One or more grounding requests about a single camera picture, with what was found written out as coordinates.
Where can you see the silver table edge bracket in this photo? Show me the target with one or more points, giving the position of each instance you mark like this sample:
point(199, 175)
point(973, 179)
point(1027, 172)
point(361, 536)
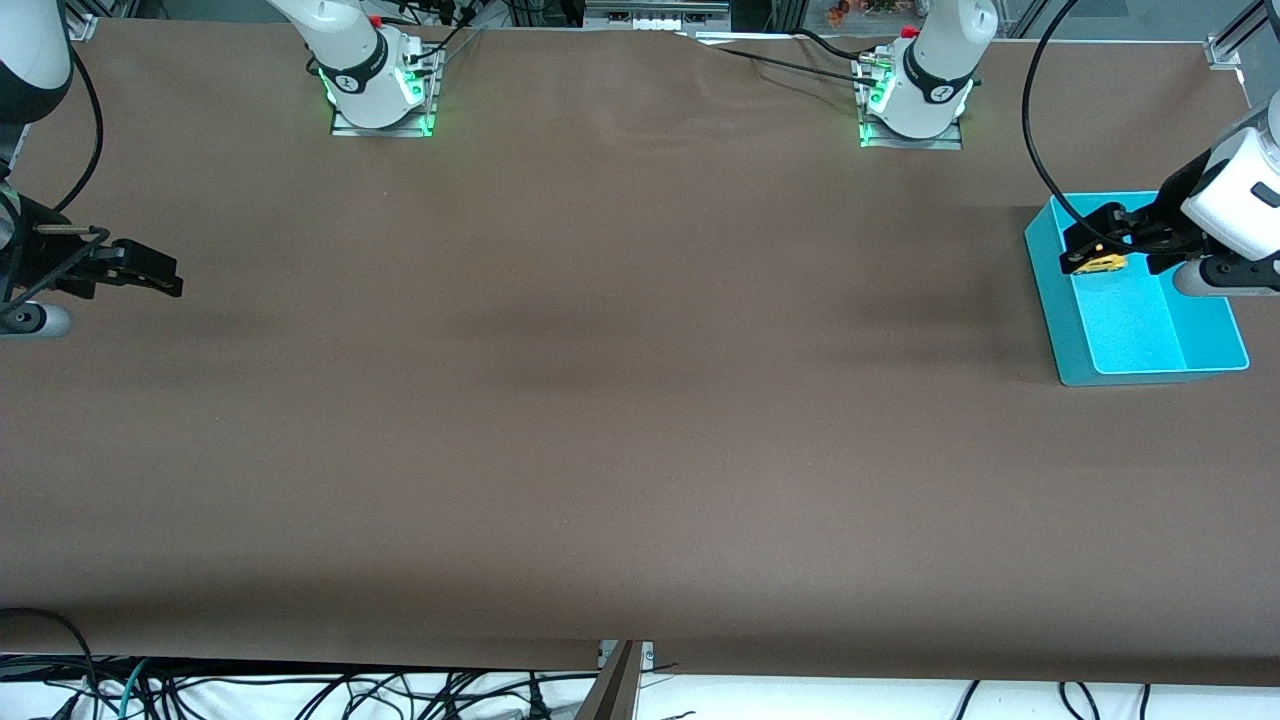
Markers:
point(645, 655)

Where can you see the grey socket box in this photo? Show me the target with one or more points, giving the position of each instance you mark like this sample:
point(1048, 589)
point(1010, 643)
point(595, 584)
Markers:
point(655, 15)

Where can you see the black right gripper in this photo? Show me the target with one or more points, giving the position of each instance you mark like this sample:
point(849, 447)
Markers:
point(30, 255)

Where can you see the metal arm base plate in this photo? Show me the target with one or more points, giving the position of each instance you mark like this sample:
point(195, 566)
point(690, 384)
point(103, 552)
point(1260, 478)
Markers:
point(912, 144)
point(382, 130)

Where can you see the brown table cover sheet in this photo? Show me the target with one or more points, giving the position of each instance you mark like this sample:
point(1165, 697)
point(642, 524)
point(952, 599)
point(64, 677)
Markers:
point(640, 400)

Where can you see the silver corner bracket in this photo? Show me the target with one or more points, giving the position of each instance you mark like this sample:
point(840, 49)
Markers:
point(1222, 50)
point(85, 25)

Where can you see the colourful background objects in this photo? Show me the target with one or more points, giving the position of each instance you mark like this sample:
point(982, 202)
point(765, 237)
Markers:
point(865, 8)

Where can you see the cyan plastic bin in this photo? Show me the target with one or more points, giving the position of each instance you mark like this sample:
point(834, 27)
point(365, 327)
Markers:
point(1140, 330)

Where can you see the grey brown support beam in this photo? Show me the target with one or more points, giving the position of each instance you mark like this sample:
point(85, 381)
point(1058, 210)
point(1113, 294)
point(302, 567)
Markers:
point(612, 690)

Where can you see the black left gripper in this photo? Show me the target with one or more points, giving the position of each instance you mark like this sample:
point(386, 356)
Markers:
point(1170, 212)

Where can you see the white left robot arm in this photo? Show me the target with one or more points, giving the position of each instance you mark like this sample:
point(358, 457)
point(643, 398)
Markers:
point(1240, 190)

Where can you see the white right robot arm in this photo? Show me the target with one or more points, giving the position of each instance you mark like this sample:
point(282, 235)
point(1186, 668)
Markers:
point(30, 60)

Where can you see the yellow beetle toy car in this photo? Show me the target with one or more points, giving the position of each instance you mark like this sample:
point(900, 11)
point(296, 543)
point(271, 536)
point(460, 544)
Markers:
point(1105, 265)

